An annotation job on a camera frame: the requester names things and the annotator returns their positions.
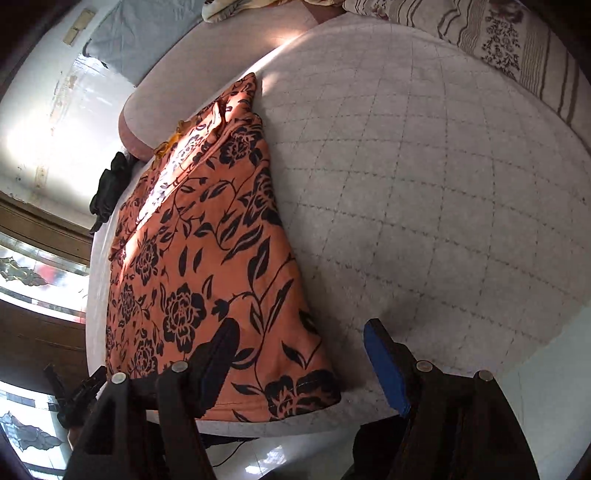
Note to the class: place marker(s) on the black cloth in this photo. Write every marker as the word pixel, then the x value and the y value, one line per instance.
pixel 110 189

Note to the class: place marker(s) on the cream patterned cloth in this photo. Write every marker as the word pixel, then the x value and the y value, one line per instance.
pixel 231 9

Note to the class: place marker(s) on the wooden window frame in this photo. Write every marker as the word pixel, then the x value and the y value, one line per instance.
pixel 41 221

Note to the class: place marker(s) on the checked white bed sheet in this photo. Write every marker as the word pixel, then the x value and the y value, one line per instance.
pixel 415 184

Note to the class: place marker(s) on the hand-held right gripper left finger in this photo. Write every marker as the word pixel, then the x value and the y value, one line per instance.
pixel 216 365

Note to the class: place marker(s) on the orange black floral garment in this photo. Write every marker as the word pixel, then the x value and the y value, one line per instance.
pixel 217 258

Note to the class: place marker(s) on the grey blue pillow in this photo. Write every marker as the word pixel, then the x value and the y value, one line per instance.
pixel 138 37

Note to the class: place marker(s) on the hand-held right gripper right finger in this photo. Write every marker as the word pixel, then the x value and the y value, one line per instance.
pixel 388 370

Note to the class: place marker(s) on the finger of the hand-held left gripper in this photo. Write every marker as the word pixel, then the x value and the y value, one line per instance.
pixel 79 396

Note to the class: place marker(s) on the pink bolster pillow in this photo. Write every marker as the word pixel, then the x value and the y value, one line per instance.
pixel 152 97

